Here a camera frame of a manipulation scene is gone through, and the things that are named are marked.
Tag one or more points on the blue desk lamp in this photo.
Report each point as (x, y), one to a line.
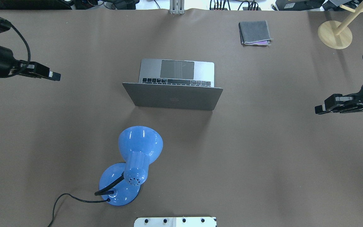
(120, 183)

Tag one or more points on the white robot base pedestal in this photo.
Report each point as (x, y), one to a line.
(176, 222)

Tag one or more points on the wooden cup stand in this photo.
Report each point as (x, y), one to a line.
(337, 35)

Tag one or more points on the grey laptop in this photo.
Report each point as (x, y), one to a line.
(175, 84)

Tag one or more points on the aluminium frame post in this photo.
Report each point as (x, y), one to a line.
(177, 7)

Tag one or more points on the folded grey cloth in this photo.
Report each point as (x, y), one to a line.
(254, 33)

